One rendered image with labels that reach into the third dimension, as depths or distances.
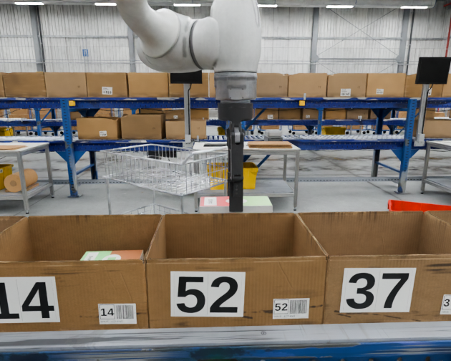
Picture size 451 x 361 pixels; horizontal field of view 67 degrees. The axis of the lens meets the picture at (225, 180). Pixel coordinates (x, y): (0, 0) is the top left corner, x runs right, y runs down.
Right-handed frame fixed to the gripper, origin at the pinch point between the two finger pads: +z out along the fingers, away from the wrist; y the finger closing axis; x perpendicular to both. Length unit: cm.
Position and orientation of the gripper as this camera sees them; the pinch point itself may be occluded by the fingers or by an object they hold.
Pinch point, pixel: (234, 193)
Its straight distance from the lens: 77.9
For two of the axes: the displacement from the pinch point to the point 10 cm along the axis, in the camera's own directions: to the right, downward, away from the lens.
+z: 0.0, 9.7, 2.4
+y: 0.4, 2.4, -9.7
